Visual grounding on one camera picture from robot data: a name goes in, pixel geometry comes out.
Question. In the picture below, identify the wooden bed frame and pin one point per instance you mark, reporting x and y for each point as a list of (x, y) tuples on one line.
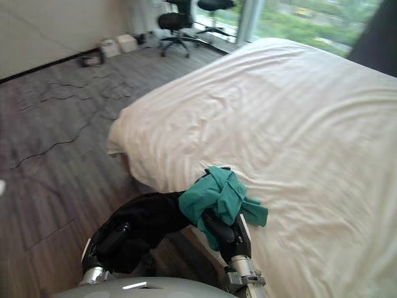
[(203, 245)]

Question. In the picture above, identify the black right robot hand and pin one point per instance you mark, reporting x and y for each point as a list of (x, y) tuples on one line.
[(229, 236)]

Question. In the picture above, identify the dark curtain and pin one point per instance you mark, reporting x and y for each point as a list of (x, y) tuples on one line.
[(375, 34)]

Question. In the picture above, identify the black device on floor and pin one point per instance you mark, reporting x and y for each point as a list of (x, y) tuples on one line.
[(90, 60)]

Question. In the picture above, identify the white box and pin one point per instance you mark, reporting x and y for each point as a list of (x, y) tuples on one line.
[(126, 43), (109, 47)]

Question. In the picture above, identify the grey robot torso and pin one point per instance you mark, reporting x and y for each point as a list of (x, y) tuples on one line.
[(133, 288)]

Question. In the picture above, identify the black garment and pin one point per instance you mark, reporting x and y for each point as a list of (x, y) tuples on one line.
[(149, 218)]

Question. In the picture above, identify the black mesh office chair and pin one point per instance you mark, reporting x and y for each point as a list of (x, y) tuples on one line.
[(175, 26)]

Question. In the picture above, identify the white quilt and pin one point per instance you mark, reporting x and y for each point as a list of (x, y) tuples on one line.
[(273, 149)]

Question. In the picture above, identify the teal green garment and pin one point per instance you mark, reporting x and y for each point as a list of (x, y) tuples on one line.
[(221, 198)]

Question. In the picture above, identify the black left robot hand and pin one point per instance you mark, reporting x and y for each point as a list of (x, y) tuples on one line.
[(111, 238)]

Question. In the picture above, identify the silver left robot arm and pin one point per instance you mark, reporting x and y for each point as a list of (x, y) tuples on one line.
[(92, 275)]

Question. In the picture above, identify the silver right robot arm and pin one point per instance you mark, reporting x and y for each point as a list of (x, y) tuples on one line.
[(246, 273)]

